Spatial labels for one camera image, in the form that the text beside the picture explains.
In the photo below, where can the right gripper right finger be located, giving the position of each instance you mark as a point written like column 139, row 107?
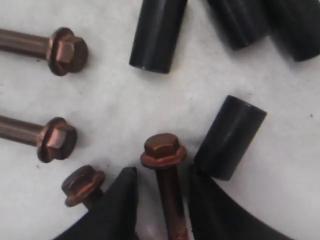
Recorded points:
column 225, row 212

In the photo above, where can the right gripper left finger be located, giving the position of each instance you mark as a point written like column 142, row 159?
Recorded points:
column 112, row 210

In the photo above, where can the copper hex flange bolt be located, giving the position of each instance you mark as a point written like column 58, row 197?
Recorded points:
column 65, row 51
column 165, row 160
column 56, row 140
column 83, row 183

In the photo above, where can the black cylindrical sleeve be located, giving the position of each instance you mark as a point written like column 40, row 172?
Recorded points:
column 228, row 140
column 157, row 37
column 237, row 22
column 295, row 27

